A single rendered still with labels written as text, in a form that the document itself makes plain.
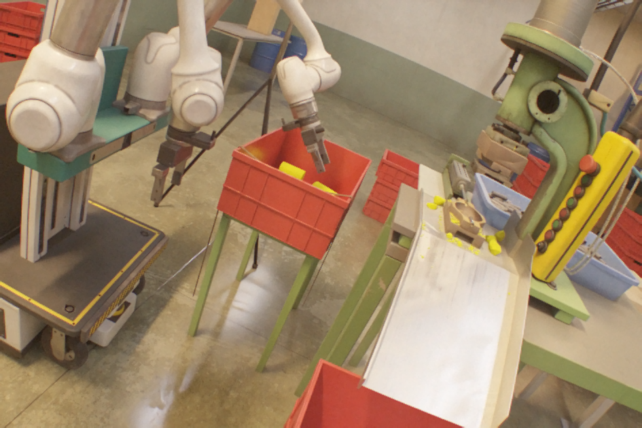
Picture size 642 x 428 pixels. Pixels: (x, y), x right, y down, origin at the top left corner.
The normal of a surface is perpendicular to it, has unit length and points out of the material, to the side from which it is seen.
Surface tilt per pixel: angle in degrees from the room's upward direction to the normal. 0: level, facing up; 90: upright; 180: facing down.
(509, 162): 90
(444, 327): 30
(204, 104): 102
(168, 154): 90
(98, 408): 0
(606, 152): 85
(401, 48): 90
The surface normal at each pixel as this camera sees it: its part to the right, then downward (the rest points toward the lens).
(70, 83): 0.71, 0.29
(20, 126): 0.28, 0.57
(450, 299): 0.18, -0.58
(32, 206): -0.13, 0.36
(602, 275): -0.33, 0.44
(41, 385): 0.35, -0.85
